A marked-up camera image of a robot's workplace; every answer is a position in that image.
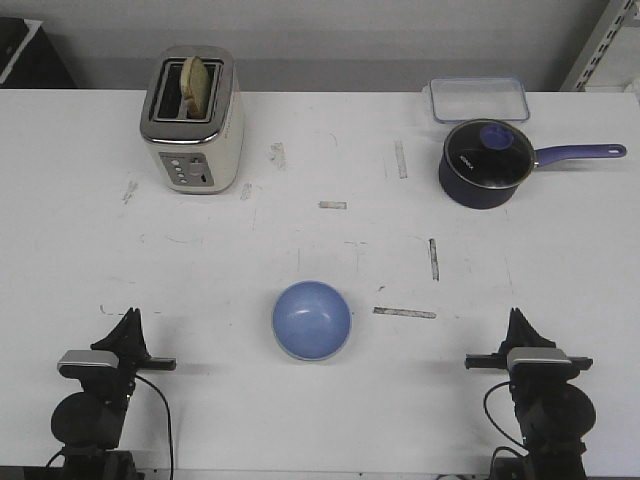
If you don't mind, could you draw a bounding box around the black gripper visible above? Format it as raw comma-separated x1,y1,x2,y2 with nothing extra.
80,307,176,400
465,307,593,395

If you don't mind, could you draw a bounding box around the blue bowl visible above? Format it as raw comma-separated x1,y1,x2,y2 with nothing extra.
271,280,352,361

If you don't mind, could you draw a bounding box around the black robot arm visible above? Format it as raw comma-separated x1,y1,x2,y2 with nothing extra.
464,308,596,479
50,307,177,479

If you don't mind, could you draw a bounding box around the dark blue saucepan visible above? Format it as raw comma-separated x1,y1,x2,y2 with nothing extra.
438,118,627,210

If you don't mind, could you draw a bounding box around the glass pot lid blue knob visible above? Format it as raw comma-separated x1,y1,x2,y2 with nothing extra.
444,119,535,189

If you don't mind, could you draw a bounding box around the cream and steel toaster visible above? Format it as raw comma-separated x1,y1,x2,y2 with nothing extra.
140,46,244,194

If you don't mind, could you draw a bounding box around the clear plastic food container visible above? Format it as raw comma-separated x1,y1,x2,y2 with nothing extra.
422,77,530,124

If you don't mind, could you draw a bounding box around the slice of toast bread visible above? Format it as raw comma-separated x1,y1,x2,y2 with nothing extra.
180,56,210,119

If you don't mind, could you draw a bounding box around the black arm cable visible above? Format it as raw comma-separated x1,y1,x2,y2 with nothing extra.
133,374,175,476
483,382,526,466

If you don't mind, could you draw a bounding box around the white perforated shelf post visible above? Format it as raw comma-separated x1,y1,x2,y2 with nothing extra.
559,0,639,93

